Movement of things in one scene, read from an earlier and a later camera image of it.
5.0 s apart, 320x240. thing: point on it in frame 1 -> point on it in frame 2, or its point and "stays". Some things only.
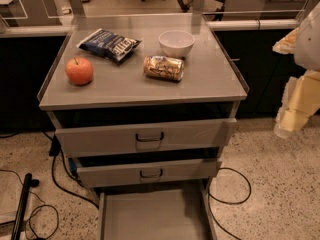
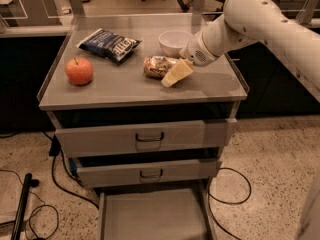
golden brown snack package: (164, 67) stays
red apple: (79, 71) stays
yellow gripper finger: (301, 101) -> (196, 51)
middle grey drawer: (113, 175) stays
